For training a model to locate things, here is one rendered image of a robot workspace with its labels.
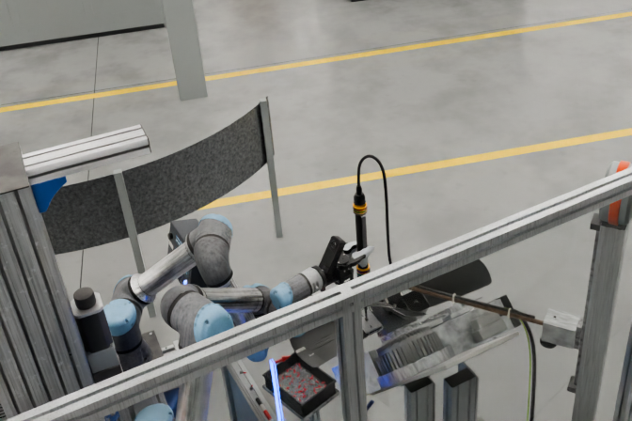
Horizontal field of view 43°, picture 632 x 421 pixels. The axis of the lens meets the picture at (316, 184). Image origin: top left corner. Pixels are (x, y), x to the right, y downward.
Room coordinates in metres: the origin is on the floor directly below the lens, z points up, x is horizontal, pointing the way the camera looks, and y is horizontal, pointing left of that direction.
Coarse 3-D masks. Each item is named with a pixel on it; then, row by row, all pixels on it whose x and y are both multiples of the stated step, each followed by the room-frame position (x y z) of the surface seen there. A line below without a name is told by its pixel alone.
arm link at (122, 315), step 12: (120, 300) 2.10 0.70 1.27; (132, 300) 2.13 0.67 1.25; (108, 312) 2.05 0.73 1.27; (120, 312) 2.05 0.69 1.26; (132, 312) 2.05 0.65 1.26; (108, 324) 2.01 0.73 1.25; (120, 324) 2.01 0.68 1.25; (132, 324) 2.02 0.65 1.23; (120, 336) 2.00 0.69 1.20; (132, 336) 2.02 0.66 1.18; (120, 348) 2.00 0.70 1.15; (132, 348) 2.01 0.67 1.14
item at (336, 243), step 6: (330, 240) 1.93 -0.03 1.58; (336, 240) 1.92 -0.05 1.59; (342, 240) 1.92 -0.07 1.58; (330, 246) 1.92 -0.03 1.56; (336, 246) 1.91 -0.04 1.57; (342, 246) 1.91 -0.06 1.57; (324, 252) 1.92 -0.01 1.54; (330, 252) 1.91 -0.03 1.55; (336, 252) 1.90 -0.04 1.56; (324, 258) 1.91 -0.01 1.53; (330, 258) 1.90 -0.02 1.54; (336, 258) 1.89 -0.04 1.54; (324, 264) 1.90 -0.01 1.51; (330, 264) 1.89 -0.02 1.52; (336, 264) 1.89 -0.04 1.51; (324, 270) 1.89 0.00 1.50; (330, 270) 1.88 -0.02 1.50
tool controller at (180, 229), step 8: (176, 224) 2.55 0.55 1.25; (184, 224) 2.56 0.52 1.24; (192, 224) 2.57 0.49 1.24; (176, 232) 2.50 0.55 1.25; (184, 232) 2.50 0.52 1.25; (176, 240) 2.49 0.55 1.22; (184, 240) 2.44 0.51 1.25; (168, 248) 2.55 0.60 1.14; (176, 248) 2.48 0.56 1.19; (192, 272) 2.33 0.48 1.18; (192, 280) 2.33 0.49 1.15; (200, 280) 2.34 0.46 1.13
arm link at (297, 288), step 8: (288, 280) 1.84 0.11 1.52; (296, 280) 1.83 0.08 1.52; (304, 280) 1.83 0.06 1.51; (272, 288) 1.82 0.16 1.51; (280, 288) 1.80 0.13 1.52; (288, 288) 1.80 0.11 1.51; (296, 288) 1.81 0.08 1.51; (304, 288) 1.81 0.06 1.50; (272, 296) 1.80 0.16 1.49; (280, 296) 1.78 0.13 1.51; (288, 296) 1.78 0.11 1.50; (296, 296) 1.79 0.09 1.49; (304, 296) 1.81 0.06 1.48; (280, 304) 1.77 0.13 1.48; (288, 304) 1.77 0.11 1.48
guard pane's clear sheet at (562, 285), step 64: (512, 256) 1.32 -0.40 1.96; (576, 256) 1.40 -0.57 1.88; (384, 320) 1.18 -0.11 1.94; (448, 320) 1.25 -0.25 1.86; (512, 320) 1.32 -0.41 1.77; (576, 320) 1.41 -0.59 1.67; (192, 384) 1.02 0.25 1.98; (256, 384) 1.06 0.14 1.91; (320, 384) 1.12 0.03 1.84; (384, 384) 1.18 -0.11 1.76; (448, 384) 1.25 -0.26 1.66; (512, 384) 1.33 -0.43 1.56; (576, 384) 1.42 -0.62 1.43
